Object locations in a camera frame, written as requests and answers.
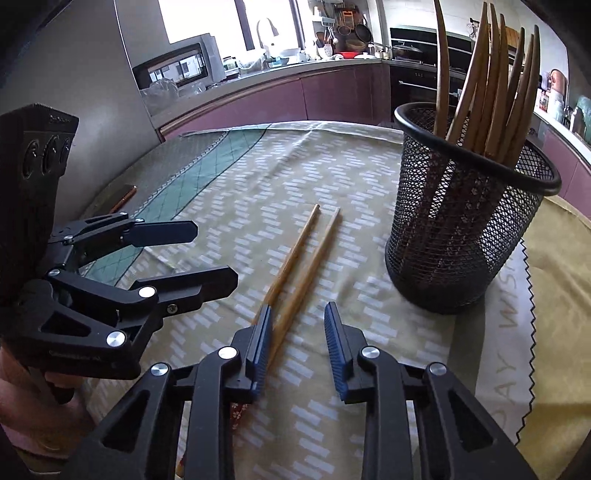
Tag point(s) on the clear plastic bag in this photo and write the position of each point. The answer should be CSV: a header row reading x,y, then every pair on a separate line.
x,y
163,93

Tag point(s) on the left hand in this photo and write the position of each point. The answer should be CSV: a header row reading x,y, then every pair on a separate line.
x,y
34,422

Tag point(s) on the dark wooden chopstick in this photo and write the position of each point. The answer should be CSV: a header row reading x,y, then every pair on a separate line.
x,y
518,123

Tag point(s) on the black range hood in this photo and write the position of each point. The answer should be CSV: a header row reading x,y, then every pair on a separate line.
x,y
425,39

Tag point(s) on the kitchen window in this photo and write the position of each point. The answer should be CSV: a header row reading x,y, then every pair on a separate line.
x,y
226,19

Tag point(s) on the silver countertop microwave oven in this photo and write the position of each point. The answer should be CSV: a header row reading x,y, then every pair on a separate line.
x,y
187,61

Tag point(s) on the black built-in oven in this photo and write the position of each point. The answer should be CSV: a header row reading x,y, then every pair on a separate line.
x,y
413,82

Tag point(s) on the black mesh utensil cup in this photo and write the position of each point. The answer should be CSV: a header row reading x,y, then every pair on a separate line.
x,y
458,215

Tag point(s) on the pink lower cabinets right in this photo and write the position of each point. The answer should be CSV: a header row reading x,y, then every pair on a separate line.
x,y
572,163

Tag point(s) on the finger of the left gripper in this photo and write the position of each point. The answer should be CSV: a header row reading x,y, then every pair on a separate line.
x,y
164,296
81,242

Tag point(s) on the black camera box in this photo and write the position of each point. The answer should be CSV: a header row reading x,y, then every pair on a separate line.
x,y
35,145

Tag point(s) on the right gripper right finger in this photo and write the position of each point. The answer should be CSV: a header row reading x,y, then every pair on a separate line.
x,y
417,419

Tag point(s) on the patterned tablecloth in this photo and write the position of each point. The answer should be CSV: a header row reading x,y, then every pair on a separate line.
x,y
524,351

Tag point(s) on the wooden chopstick bundle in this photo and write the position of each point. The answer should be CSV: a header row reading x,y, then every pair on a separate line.
x,y
498,85
468,92
486,87
443,75

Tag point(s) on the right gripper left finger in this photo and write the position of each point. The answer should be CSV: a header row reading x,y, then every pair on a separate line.
x,y
138,438

